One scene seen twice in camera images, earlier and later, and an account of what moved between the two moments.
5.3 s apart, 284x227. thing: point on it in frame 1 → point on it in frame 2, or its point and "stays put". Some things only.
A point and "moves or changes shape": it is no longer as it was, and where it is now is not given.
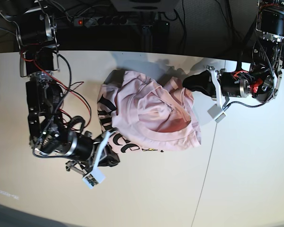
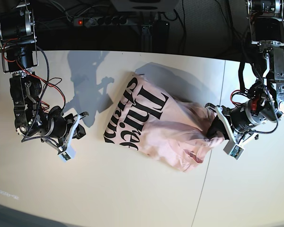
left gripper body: x=71 y=164 → x=61 y=148
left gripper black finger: x=109 y=157 → x=80 y=132
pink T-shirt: x=142 y=115 moves or changes shape
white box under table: x=144 y=5 stays put
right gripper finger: x=202 y=82 → x=217 y=126
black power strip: x=88 y=22 stays put
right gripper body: x=218 y=89 → x=219 y=109
